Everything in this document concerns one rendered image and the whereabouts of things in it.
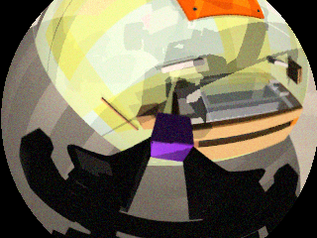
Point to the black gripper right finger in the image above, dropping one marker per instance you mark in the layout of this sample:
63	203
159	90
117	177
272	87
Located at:
206	182

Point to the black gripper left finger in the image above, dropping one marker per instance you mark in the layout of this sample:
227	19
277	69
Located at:
123	171

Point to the small purple block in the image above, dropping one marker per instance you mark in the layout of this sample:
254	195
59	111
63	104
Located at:
171	137

